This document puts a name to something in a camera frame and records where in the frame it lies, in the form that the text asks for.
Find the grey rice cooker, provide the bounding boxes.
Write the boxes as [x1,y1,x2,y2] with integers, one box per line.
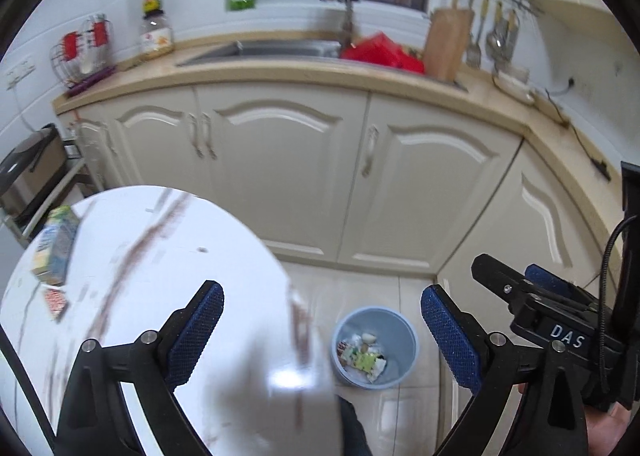
[0,123,68,217]

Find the red basin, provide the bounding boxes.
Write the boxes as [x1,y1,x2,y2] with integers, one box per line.
[340,32,426,74]

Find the heap of mixed wrappers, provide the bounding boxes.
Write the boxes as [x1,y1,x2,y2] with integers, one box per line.
[337,331,388,382]

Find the beige kitchen countertop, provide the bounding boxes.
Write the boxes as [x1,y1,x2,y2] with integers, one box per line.
[52,34,626,257]

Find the metal skimmer spoon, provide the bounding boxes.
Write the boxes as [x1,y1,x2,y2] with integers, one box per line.
[502,9,521,67]

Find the small red patterned packet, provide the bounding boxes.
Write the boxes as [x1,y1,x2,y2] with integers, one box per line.
[42,287,69,321]

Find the cream kitchen cabinet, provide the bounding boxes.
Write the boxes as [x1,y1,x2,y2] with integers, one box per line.
[55,71,626,337]

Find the blue plastic waste bin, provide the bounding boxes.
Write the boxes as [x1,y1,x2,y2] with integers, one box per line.
[330,306,420,389]

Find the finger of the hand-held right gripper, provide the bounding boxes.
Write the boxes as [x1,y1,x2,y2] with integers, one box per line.
[471,253,551,329]
[524,263,601,310]

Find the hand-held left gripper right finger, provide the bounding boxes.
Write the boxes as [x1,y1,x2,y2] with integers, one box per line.
[420,283,588,456]

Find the white power cord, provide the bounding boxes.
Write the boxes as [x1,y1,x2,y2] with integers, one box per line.
[15,86,33,132]

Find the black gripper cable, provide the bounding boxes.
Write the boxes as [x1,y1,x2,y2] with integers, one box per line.
[597,217,640,387]

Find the metal faucet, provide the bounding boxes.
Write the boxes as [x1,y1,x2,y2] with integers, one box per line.
[315,0,366,47]

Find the wooden cutting board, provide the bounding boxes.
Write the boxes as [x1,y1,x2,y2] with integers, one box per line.
[424,8,475,83]

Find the white wall power outlet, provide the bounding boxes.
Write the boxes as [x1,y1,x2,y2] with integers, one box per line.
[4,64,37,90]

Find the black power cord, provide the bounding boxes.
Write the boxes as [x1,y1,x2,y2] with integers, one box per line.
[545,79,613,182]

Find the blue green carton box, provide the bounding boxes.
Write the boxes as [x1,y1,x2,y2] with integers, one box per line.
[31,205,81,286]

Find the person's right hand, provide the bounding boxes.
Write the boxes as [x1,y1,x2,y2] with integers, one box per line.
[585,405,637,456]

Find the wire rack with purple base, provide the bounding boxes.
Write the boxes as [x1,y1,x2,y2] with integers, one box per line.
[49,14,118,97]

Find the steel sink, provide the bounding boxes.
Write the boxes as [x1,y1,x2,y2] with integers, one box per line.
[176,39,468,92]

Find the metal slotted spatula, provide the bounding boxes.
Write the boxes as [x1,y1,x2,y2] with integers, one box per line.
[465,0,483,68]

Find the metal ladle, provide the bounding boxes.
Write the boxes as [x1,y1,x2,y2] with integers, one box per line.
[486,0,506,62]

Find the white bowl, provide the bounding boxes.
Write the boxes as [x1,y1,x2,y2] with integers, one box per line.
[495,66,536,102]

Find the glass jar with white label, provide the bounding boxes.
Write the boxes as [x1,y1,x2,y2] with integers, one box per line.
[139,11,175,61]

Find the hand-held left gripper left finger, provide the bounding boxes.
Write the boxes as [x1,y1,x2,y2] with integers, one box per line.
[55,280,226,456]

